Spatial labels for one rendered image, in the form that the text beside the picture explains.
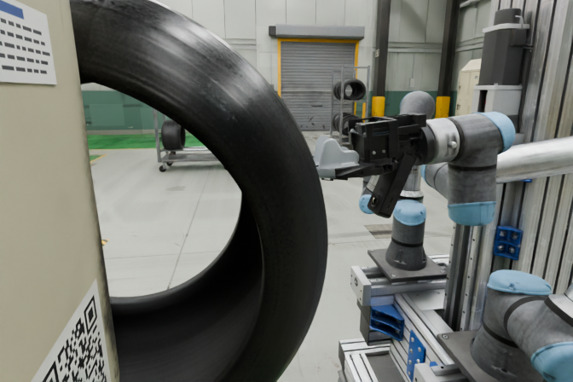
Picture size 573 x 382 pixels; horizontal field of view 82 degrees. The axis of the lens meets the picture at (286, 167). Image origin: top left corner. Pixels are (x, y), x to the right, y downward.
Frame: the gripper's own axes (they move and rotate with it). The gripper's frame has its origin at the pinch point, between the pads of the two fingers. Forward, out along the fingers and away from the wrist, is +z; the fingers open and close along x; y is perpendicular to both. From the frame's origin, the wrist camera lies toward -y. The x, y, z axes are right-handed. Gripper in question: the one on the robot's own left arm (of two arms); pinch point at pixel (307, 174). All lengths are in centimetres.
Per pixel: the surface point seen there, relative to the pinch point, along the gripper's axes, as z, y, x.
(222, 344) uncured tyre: 17.1, -26.3, 1.2
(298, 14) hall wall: -295, 228, -1088
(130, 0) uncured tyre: 18.3, 22.5, 14.6
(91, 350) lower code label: 20.8, 1.4, 31.3
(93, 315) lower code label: 20.6, 2.9, 30.4
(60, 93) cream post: 19.4, 14.8, 30.1
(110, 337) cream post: 21.0, -0.3, 28.3
